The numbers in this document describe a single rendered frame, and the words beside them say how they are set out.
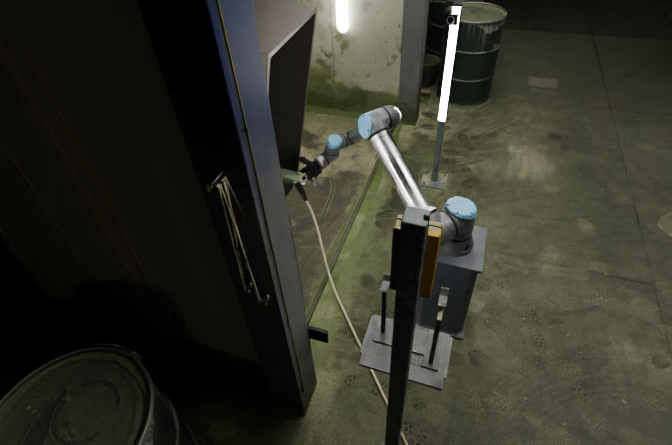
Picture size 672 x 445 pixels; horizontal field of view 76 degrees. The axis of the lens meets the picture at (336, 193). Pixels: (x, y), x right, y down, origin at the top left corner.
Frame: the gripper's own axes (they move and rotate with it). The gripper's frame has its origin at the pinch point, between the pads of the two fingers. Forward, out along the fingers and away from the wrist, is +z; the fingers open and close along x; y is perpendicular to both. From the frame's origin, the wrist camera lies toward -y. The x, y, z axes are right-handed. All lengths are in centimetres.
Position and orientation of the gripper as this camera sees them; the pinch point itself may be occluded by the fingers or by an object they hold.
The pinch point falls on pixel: (293, 180)
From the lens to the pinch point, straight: 263.5
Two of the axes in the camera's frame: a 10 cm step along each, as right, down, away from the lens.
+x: -6.3, -1.5, 7.6
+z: -6.7, 5.9, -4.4
